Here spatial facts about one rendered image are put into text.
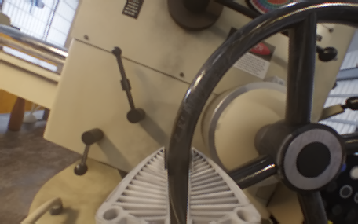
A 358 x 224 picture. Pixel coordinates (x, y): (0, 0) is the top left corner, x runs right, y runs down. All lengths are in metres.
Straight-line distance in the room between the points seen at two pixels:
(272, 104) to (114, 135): 0.39
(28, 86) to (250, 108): 0.98
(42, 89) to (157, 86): 0.68
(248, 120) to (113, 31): 0.39
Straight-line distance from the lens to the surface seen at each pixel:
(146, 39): 0.41
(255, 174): 0.20
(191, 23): 0.40
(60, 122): 0.51
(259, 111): 0.29
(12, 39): 1.18
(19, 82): 1.04
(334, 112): 0.60
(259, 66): 0.44
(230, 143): 0.29
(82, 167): 0.46
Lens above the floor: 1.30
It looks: 5 degrees down
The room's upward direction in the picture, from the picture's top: 22 degrees clockwise
